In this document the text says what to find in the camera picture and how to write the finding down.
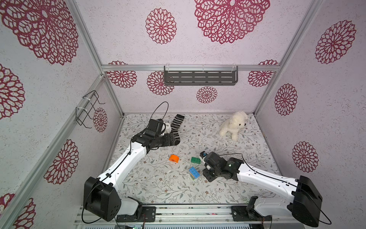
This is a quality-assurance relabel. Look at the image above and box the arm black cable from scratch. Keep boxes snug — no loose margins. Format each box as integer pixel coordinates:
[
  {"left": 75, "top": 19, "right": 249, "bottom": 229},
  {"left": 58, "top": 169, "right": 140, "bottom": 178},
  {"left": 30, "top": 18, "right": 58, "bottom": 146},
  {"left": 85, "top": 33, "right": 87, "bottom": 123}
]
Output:
[
  {"left": 220, "top": 153, "right": 332, "bottom": 225},
  {"left": 150, "top": 101, "right": 170, "bottom": 122}
]

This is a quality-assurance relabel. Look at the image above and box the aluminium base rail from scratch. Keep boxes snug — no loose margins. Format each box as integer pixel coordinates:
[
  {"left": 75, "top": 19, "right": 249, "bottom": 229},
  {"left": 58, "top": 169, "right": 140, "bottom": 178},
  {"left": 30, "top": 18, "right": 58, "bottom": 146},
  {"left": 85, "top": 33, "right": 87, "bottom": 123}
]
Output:
[{"left": 70, "top": 204, "right": 307, "bottom": 229}]

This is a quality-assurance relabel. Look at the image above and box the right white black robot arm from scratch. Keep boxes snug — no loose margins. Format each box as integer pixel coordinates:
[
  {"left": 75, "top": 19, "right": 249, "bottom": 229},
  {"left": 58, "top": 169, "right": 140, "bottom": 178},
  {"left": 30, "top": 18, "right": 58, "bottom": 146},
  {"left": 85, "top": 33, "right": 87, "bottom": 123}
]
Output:
[{"left": 200, "top": 151, "right": 323, "bottom": 228}]

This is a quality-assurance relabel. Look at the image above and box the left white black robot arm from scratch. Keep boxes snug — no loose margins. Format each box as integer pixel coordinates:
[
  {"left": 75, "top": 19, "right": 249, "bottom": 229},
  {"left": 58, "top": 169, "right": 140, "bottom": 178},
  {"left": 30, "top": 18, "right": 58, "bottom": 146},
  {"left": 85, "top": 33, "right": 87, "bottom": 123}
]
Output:
[{"left": 83, "top": 132, "right": 180, "bottom": 221}]

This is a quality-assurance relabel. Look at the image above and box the light blue long lego brick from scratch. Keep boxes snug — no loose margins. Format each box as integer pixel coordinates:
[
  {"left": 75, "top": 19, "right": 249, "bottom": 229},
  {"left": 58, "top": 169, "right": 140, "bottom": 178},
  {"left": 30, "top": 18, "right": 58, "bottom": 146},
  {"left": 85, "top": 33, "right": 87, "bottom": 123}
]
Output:
[{"left": 189, "top": 167, "right": 200, "bottom": 179}]

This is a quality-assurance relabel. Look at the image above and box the black grey striped sock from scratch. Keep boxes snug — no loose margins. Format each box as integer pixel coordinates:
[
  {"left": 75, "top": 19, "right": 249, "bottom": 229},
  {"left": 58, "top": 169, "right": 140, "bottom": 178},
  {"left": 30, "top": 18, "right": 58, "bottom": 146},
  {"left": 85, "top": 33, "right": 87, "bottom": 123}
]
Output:
[{"left": 171, "top": 114, "right": 185, "bottom": 146}]

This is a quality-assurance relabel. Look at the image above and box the grey wall shelf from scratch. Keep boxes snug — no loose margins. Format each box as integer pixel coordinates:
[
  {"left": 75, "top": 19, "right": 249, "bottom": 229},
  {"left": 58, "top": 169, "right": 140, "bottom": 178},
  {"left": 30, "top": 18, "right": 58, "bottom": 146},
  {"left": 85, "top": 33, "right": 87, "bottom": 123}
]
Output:
[{"left": 163, "top": 66, "right": 238, "bottom": 86}]

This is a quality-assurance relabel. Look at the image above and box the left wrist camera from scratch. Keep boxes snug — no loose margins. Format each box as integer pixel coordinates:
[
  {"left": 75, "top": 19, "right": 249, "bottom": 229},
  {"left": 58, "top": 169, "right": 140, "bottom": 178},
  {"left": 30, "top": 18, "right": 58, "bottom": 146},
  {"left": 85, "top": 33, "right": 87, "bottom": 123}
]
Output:
[{"left": 144, "top": 119, "right": 166, "bottom": 137}]

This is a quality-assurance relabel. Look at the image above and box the black wire wall rack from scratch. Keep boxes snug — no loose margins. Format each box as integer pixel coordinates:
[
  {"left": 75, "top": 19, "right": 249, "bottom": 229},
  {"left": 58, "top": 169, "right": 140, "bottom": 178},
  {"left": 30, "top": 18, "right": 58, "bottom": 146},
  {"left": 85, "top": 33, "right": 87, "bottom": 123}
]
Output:
[{"left": 75, "top": 90, "right": 104, "bottom": 129}]

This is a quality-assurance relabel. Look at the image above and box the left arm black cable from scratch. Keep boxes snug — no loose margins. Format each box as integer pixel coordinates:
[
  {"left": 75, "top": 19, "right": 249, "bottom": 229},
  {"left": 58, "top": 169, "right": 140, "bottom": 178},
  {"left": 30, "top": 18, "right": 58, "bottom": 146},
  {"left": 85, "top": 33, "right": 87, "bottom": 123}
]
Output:
[{"left": 150, "top": 101, "right": 170, "bottom": 122}]

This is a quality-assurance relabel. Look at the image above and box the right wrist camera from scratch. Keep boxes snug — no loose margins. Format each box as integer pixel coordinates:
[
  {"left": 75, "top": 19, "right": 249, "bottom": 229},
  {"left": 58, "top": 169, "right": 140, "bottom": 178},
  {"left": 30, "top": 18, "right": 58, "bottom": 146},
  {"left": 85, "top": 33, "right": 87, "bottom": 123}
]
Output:
[{"left": 200, "top": 151, "right": 211, "bottom": 170}]

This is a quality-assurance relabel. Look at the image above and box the white teddy bear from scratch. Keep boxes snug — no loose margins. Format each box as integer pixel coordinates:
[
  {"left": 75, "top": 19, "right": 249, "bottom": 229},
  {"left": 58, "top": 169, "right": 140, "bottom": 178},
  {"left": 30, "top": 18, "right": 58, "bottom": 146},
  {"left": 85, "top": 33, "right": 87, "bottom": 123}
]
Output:
[{"left": 219, "top": 111, "right": 248, "bottom": 141}]

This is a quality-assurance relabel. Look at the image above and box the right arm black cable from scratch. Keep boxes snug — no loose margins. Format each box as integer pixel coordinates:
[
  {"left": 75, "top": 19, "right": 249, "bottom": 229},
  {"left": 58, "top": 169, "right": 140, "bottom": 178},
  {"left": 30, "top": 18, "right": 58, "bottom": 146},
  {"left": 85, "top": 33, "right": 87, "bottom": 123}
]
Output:
[{"left": 220, "top": 153, "right": 332, "bottom": 225}]

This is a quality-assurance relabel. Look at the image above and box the green long lego brick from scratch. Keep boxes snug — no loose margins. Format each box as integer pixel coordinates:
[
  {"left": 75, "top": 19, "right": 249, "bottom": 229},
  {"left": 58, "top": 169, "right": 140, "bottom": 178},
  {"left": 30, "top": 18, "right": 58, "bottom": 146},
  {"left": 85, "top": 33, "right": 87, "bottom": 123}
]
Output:
[{"left": 191, "top": 157, "right": 201, "bottom": 165}]

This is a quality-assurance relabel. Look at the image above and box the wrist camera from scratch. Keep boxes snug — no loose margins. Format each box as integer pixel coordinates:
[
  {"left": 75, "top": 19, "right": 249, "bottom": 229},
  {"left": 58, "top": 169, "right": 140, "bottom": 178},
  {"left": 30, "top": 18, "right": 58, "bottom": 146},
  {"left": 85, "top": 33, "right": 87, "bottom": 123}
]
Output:
[
  {"left": 200, "top": 151, "right": 211, "bottom": 170},
  {"left": 144, "top": 119, "right": 166, "bottom": 137}
]

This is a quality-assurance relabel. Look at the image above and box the white alarm clock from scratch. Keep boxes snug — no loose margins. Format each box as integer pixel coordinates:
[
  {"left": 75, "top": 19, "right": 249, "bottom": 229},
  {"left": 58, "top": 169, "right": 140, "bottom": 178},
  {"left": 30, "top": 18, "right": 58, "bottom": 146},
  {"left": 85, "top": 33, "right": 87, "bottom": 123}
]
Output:
[{"left": 163, "top": 123, "right": 172, "bottom": 135}]

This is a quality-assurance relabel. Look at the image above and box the orange lego brick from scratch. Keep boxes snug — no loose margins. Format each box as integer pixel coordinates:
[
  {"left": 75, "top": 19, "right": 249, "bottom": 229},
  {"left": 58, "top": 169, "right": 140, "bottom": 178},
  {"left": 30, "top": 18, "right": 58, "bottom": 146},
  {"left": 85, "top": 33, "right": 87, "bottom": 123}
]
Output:
[{"left": 169, "top": 155, "right": 180, "bottom": 163}]

